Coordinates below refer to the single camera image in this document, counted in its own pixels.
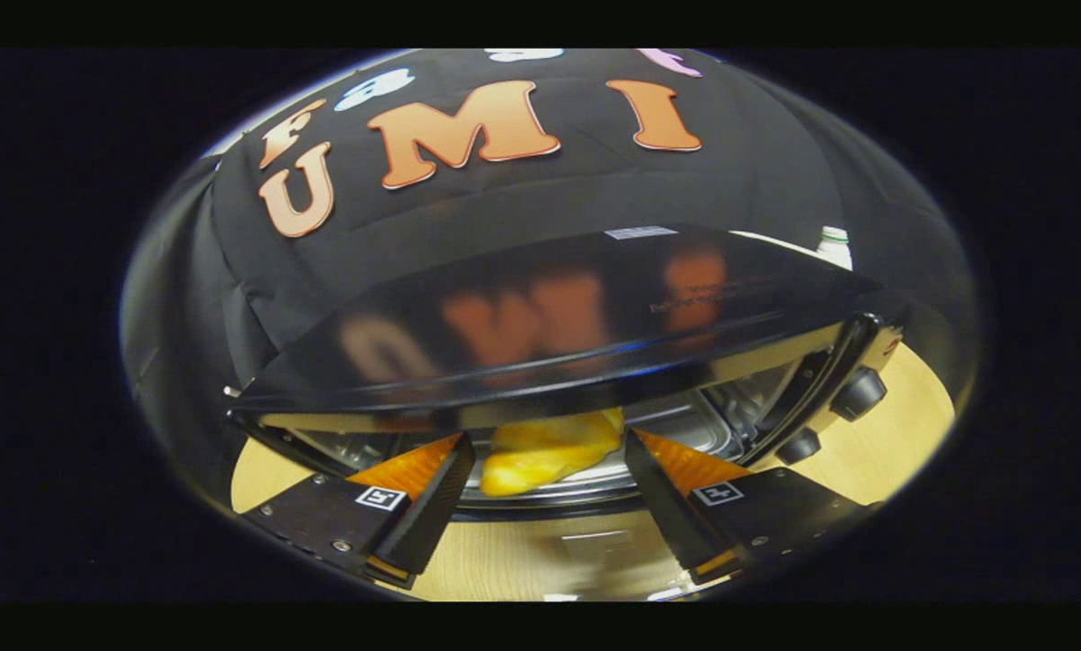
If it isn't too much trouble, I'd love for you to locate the yellow striped pastry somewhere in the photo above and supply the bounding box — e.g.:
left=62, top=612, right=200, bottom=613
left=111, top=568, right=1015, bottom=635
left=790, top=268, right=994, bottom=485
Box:
left=480, top=408, right=625, bottom=497

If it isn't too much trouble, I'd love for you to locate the black toaster oven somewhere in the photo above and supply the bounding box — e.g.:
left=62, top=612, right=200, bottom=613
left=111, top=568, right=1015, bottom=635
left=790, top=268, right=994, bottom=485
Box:
left=224, top=224, right=914, bottom=599

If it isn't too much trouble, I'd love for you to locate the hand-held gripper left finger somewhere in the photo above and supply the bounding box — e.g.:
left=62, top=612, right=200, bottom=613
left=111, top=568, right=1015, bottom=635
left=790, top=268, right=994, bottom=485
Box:
left=239, top=432, right=476, bottom=590

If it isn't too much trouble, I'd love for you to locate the small white green-label bottle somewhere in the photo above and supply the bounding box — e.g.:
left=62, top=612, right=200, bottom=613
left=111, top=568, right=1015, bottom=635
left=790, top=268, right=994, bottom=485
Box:
left=815, top=226, right=854, bottom=271

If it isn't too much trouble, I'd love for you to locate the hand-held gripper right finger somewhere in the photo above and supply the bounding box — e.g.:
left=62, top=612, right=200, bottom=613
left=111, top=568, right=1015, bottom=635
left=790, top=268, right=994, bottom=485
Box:
left=623, top=429, right=871, bottom=584

